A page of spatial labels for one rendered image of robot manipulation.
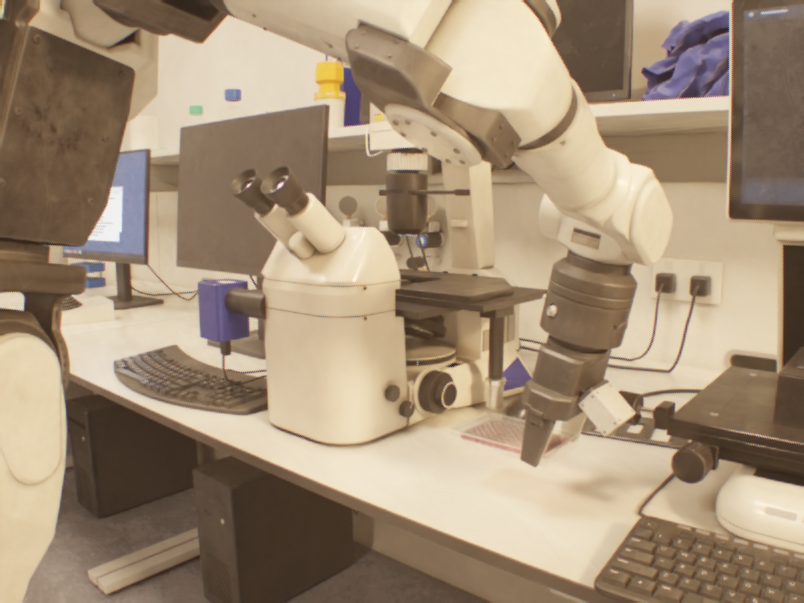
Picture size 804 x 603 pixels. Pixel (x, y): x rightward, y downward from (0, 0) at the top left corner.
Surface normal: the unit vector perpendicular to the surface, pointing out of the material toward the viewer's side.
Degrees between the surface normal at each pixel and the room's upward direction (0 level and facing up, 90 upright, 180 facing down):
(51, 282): 90
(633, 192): 80
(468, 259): 105
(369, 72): 113
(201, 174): 86
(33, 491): 90
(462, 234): 100
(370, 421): 90
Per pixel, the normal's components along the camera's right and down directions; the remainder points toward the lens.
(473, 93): 0.13, 0.06
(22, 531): 0.66, 0.44
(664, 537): -0.05, -0.97
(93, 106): 0.87, 0.27
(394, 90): -0.52, 0.51
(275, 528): 0.76, 0.10
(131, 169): -0.58, 0.06
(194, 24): 0.57, 0.81
